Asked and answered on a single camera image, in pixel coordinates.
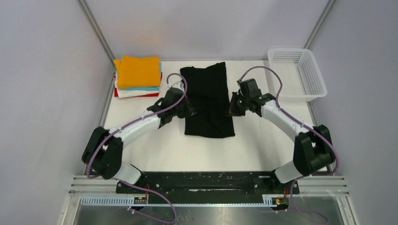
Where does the left aluminium frame post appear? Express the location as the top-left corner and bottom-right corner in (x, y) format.
(77, 0), (115, 64)

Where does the white plastic perforated basket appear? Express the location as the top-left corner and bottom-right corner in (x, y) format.
(267, 48), (327, 102)

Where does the white folded t shirt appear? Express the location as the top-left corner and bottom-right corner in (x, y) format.
(115, 76), (161, 99)

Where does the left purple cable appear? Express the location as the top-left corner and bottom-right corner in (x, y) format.
(86, 73), (188, 225)

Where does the right aluminium frame post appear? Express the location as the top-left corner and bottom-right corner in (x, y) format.
(303, 0), (337, 49)

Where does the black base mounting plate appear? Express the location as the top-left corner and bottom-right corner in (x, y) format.
(115, 171), (301, 205)

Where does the purple cable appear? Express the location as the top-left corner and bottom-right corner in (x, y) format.
(237, 66), (340, 225)
(86, 73), (188, 225)

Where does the orange folded t shirt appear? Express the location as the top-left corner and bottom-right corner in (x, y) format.
(113, 55), (161, 89)

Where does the teal folded t shirt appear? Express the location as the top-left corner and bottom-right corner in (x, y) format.
(125, 62), (162, 91)

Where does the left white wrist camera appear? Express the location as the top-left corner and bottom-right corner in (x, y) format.
(168, 80), (185, 91)

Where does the black t shirt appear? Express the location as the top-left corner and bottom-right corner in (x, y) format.
(180, 62), (235, 138)

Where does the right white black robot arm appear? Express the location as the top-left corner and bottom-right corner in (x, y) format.
(228, 78), (336, 193)

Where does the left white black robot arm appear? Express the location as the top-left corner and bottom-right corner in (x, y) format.
(82, 88), (196, 193)

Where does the white slotted cable duct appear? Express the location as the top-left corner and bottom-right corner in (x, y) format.
(80, 195), (278, 207)

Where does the aluminium frame post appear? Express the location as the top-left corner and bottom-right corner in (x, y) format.
(77, 0), (115, 64)
(303, 0), (337, 49)

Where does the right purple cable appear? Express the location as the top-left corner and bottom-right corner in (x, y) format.
(237, 66), (340, 225)

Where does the red folded t shirt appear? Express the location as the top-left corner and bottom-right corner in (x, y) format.
(114, 72), (163, 98)

